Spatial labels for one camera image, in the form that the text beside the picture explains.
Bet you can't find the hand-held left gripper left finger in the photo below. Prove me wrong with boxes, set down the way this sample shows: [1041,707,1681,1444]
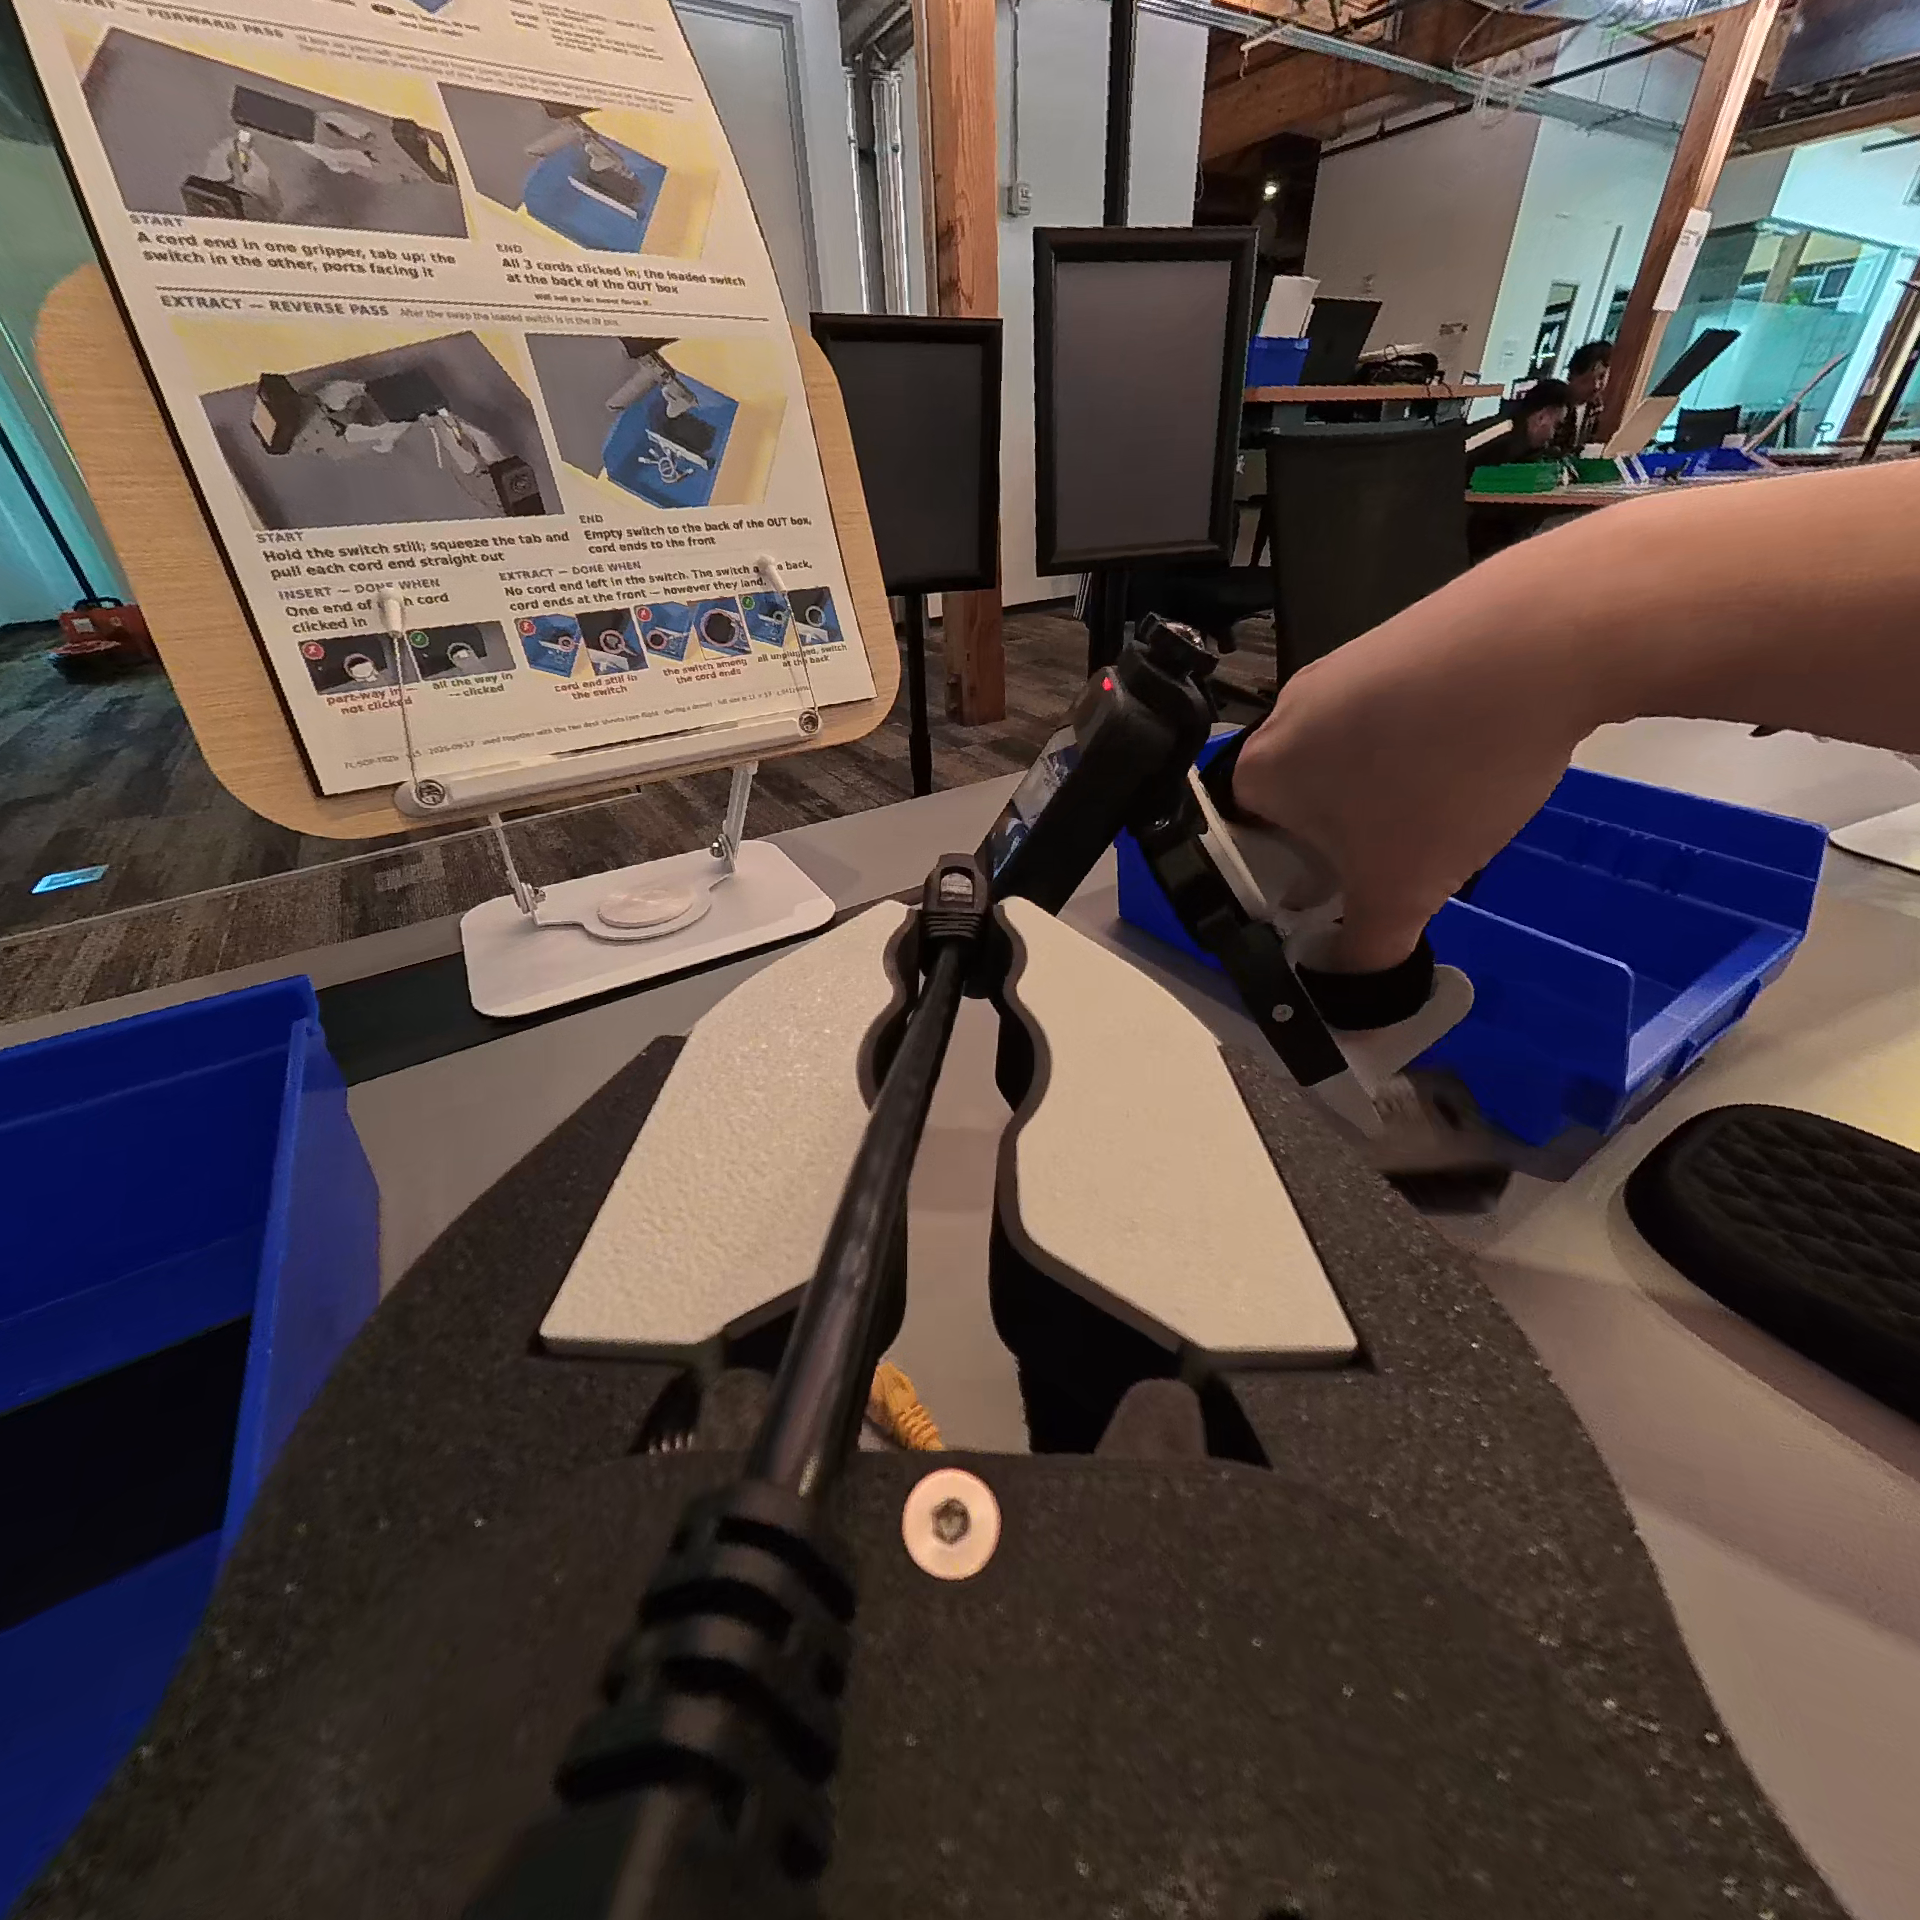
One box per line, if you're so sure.
[541,901,936,1366]

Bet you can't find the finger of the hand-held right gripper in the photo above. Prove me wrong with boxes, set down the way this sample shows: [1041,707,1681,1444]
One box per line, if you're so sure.
[1334,967,1479,1097]

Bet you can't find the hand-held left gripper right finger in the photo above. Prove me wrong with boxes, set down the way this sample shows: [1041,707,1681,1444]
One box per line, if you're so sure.
[985,895,1367,1388]

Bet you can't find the black ethernet cable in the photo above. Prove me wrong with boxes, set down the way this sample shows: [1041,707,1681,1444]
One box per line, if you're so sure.
[554,850,999,1920]

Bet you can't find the blue plastic bin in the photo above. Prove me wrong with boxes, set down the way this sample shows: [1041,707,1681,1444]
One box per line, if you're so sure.
[1117,737,1826,1148]
[0,975,383,1906]

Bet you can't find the person's right forearm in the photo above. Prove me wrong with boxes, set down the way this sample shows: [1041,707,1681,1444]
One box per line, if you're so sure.
[1425,467,1920,842]

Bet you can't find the person's right hand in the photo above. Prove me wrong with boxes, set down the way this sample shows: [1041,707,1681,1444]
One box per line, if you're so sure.
[1225,602,1568,975]

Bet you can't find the white stand base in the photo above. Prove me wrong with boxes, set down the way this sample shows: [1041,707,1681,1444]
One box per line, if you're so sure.
[460,834,839,1020]

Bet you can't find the black office chair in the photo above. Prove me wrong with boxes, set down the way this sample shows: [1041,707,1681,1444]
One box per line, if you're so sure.
[1265,420,1471,686]

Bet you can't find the black textured pad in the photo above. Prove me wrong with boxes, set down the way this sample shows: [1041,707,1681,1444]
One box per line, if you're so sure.
[1626,1102,1920,1417]

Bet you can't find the green-topped table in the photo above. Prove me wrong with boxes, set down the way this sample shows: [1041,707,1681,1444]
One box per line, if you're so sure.
[1471,450,1689,542]

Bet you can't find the wooden pillar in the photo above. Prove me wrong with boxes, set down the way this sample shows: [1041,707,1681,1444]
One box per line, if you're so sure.
[916,0,1012,723]

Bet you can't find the black pole with round top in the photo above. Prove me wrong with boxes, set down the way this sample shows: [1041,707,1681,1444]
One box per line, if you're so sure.
[1102,0,1142,233]

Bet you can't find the printed instruction poster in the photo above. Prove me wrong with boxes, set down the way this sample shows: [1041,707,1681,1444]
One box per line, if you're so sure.
[15,0,877,798]

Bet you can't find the small red object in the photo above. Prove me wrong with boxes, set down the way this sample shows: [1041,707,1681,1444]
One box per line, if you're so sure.
[54,594,152,676]

